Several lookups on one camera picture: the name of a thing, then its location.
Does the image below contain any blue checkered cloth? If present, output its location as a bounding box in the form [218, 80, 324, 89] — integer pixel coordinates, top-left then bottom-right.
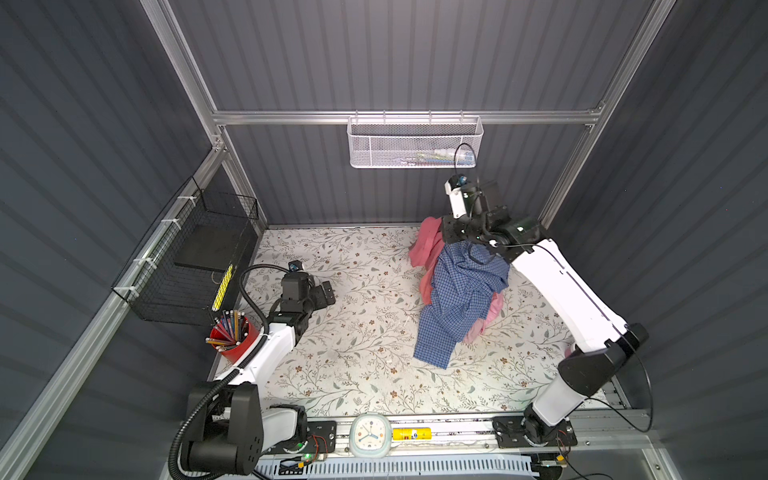
[414, 241, 510, 369]

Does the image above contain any dark pink cloth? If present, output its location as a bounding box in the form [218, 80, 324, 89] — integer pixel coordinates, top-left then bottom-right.
[409, 217, 444, 305]

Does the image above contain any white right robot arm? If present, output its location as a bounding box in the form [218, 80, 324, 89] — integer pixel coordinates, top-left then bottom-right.
[441, 174, 648, 447]

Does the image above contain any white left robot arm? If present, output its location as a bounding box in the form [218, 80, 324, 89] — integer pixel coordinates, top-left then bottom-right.
[167, 260, 336, 479]

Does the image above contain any light pink cloth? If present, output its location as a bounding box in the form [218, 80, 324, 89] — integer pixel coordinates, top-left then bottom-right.
[463, 293, 504, 345]

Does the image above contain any red pencil cup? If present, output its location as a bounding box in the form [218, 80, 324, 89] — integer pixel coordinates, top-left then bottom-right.
[205, 310, 261, 364]

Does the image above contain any floral table mat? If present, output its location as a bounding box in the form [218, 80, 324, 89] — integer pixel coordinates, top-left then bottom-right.
[248, 225, 573, 417]

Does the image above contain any mint green alarm clock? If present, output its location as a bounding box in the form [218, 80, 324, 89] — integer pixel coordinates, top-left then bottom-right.
[348, 413, 393, 459]

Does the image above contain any yellow spirit level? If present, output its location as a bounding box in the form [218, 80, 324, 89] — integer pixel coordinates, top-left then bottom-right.
[392, 427, 432, 442]

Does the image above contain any white vented panel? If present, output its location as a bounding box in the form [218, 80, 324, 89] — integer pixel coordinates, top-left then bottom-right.
[254, 454, 539, 479]

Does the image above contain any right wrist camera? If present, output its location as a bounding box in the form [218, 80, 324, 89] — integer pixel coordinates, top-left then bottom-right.
[444, 174, 467, 219]

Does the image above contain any black wire mesh basket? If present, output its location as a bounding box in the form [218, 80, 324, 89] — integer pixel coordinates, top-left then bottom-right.
[113, 179, 260, 326]

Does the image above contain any white wire mesh basket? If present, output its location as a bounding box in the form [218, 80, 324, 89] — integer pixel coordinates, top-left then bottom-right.
[346, 114, 484, 169]

